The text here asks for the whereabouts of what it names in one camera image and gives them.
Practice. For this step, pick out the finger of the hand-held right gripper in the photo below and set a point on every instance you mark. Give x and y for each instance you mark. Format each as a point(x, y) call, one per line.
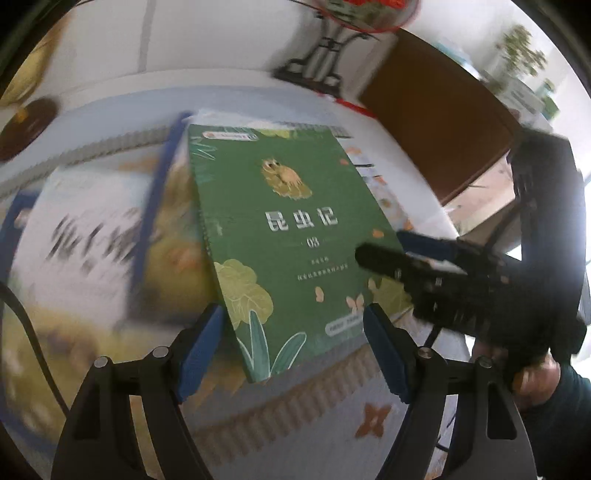
point(425, 242)
point(392, 263)

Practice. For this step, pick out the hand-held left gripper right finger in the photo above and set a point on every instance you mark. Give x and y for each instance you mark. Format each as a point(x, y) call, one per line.
point(388, 350)

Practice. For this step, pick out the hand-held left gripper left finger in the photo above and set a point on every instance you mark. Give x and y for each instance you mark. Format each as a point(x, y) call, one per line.
point(203, 346)

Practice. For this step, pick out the green book cabbage print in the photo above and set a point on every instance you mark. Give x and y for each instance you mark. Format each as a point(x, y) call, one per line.
point(277, 221)

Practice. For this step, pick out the person's right forearm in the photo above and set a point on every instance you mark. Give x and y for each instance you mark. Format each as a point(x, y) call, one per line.
point(568, 415)

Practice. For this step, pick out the person's right hand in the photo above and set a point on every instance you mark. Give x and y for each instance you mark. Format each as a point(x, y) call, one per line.
point(535, 378)

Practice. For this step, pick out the patterned blue table mat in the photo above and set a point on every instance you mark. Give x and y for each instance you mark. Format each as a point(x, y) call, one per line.
point(323, 415)

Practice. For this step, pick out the wooden cabinet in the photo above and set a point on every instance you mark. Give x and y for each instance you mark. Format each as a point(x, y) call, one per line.
point(429, 115)

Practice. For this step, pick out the green box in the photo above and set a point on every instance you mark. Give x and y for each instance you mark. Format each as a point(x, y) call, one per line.
point(549, 101)

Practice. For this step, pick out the green white package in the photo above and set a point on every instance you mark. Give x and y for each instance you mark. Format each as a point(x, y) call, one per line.
point(521, 99)

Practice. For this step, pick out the red tassel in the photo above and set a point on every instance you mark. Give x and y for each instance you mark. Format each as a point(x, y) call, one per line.
point(355, 108)

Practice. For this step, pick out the potted green plant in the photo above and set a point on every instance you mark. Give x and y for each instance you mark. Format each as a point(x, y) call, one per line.
point(517, 50)

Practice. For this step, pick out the light blue tissue box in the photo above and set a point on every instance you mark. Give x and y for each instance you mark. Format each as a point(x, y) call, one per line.
point(455, 53)

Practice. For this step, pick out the embroidered round fan on stand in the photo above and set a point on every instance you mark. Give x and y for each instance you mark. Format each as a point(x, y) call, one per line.
point(323, 50)

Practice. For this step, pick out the beige desk globe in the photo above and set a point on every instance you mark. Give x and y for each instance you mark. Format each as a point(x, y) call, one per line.
point(30, 127)

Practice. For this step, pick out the white bookshelf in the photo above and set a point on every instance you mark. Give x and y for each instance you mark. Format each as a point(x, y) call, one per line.
point(207, 41)

